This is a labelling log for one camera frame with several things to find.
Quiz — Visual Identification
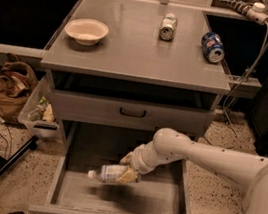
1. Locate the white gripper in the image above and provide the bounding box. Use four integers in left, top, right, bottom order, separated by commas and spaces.
115, 137, 186, 193

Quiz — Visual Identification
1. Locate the clear plastic water bottle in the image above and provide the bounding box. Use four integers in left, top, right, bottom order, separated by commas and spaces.
88, 164, 128, 185

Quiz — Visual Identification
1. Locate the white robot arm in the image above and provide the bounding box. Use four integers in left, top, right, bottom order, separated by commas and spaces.
120, 128, 268, 214

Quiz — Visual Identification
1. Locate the open grey middle drawer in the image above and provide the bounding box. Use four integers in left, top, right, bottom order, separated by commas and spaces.
29, 122, 191, 214

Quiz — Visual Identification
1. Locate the closed grey top drawer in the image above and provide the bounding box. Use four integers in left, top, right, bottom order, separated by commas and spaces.
50, 89, 215, 138

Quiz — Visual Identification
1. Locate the grey drawer cabinet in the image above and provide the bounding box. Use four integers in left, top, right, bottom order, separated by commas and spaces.
28, 0, 244, 167

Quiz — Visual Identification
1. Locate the clear plastic storage bin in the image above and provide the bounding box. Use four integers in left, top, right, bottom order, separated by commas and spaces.
18, 77, 60, 139

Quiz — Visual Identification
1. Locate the white paper bowl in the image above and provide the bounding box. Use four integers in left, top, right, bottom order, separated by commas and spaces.
64, 18, 109, 46

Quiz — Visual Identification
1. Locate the brown fabric bag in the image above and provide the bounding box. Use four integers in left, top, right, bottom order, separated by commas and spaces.
0, 53, 38, 124

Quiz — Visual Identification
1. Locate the green white soda can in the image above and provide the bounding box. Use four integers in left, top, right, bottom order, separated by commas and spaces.
159, 13, 178, 41

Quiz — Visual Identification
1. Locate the blue soda can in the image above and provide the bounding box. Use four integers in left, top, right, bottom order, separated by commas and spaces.
201, 31, 225, 63

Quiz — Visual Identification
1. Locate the white cable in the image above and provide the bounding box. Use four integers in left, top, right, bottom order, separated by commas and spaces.
201, 13, 268, 156

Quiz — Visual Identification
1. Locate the white ribbed hose device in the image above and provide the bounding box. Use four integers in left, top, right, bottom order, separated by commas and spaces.
221, 0, 268, 25

